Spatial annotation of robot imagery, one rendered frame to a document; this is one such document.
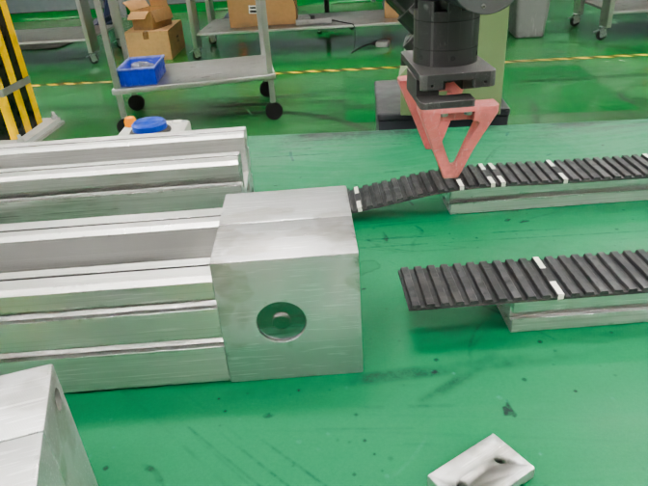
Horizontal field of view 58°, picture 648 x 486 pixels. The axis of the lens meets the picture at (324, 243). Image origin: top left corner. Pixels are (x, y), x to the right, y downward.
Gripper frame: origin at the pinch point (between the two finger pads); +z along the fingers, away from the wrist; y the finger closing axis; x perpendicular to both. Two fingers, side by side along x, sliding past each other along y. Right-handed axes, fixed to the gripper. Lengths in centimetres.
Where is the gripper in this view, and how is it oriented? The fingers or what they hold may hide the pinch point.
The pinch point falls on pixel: (441, 154)
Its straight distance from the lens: 59.9
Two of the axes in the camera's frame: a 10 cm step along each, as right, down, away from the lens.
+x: 10.0, -0.8, 0.2
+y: 0.6, 4.9, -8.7
